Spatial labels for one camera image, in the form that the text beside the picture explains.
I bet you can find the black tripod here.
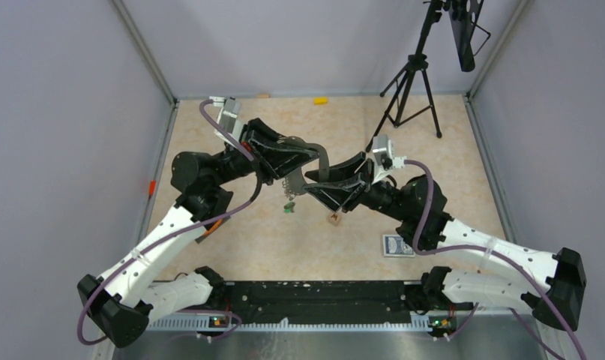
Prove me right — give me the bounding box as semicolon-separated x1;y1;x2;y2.
365;0;493;154

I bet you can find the orange red wall clip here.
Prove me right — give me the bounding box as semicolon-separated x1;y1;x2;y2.
148;180;157;197

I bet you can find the orange plate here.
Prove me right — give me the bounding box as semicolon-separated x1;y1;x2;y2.
203;219;223;236

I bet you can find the blue playing card deck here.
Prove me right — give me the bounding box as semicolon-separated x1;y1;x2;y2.
382;235;415;258

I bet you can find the wooden letter cube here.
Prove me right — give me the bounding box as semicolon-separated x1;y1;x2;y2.
328;213;342;227

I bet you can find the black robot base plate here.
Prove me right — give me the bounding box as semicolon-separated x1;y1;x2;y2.
194;266;473;325

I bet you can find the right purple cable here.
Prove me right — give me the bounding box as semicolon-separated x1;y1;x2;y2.
403;158;589;360

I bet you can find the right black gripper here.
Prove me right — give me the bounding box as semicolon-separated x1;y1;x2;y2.
302;151;411;222

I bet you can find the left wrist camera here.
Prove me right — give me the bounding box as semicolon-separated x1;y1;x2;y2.
209;96;244;142

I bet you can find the green key tag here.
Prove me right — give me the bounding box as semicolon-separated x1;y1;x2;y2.
283;201;295;214

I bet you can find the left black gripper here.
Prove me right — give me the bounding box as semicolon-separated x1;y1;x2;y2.
211;117;320;186

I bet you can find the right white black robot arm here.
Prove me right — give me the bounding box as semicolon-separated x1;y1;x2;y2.
306;153;586;331

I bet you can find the white slotted cable duct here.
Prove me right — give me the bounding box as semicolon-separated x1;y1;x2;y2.
145;314;432;333

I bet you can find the metal key holder plate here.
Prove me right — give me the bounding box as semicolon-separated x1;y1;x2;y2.
281;136;331;202

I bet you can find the yellow block at back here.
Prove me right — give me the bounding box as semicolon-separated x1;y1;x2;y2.
313;97;328;105

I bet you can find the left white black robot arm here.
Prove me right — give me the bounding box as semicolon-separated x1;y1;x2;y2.
77;118;328;348

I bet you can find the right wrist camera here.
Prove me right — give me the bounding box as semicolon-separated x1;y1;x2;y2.
370;134;407;184

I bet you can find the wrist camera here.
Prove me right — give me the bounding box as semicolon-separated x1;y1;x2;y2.
209;96;244;142
370;134;407;184

